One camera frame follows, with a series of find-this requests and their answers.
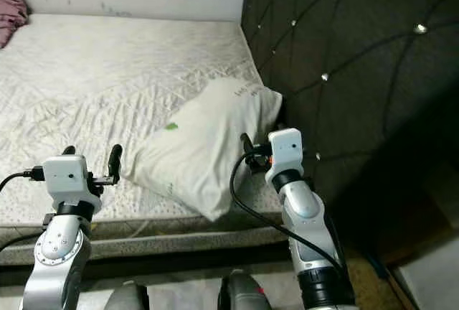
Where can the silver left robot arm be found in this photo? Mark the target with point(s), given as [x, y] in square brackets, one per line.
[61, 252]

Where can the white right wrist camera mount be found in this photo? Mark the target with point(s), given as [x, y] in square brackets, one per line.
[287, 146]

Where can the purple cartoon print blanket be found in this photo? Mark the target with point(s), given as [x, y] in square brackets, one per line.
[11, 12]

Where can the grey left robot leg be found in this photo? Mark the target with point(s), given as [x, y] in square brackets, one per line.
[125, 297]

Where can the grey robot leg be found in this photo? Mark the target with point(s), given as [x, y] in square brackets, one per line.
[244, 292]
[125, 297]

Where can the dark tufted studded headboard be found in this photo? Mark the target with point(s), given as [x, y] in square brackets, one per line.
[351, 73]

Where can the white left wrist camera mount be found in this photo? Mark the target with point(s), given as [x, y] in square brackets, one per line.
[63, 174]

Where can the white pillow green leaf print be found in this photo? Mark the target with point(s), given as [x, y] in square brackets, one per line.
[201, 148]

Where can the grey right robot leg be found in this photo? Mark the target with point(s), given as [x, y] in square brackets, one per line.
[244, 292]

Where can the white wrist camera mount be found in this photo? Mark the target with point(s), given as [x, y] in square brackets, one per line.
[287, 146]
[63, 174]

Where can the white quilted mattress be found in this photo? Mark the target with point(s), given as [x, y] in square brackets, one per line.
[100, 87]

